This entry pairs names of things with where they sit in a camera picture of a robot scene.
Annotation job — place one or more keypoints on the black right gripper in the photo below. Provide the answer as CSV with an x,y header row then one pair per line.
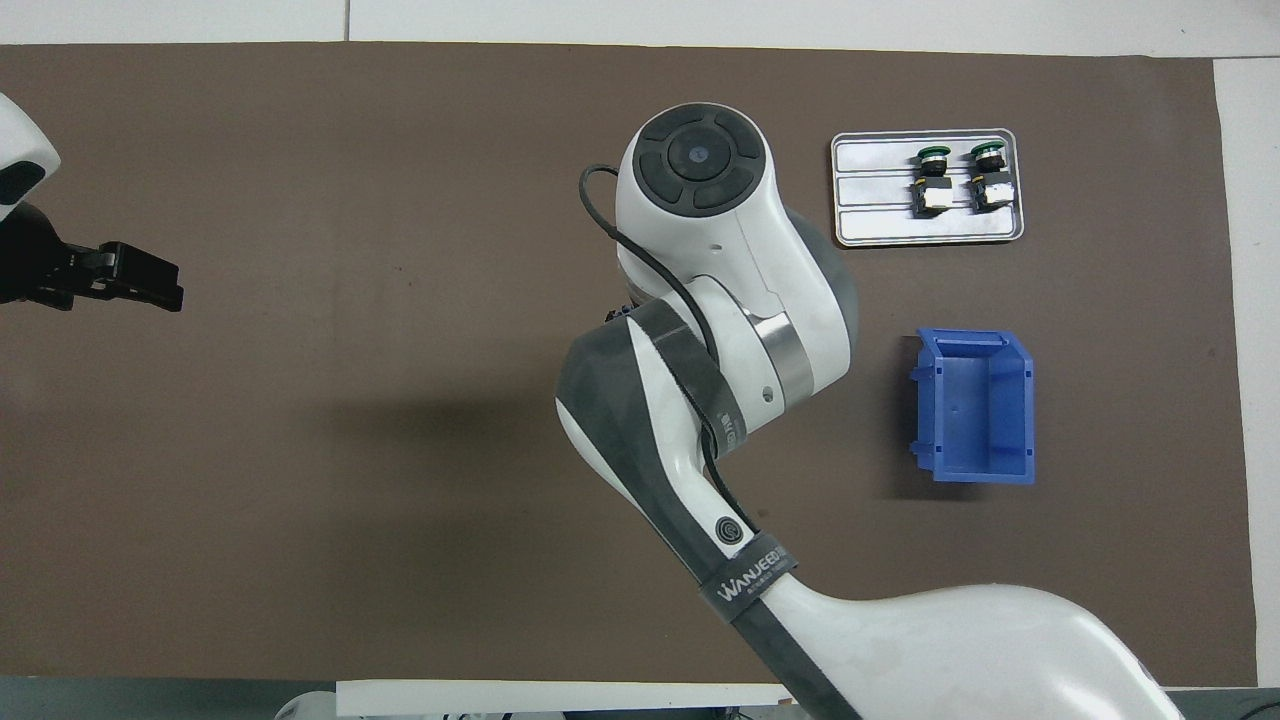
x,y
628,308

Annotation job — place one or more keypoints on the blue plastic storage bin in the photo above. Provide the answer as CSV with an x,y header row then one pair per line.
x,y
980,420

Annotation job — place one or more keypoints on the green push button switch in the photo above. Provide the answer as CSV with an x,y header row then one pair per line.
x,y
990,190
933,195

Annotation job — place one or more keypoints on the brown paper table mat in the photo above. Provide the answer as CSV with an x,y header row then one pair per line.
x,y
300,450

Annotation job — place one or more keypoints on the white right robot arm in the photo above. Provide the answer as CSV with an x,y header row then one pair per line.
x,y
720,260

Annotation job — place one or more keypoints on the grey metal tray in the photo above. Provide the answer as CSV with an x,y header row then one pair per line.
x,y
870,225

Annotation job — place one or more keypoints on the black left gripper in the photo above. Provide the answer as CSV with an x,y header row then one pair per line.
x,y
30,260

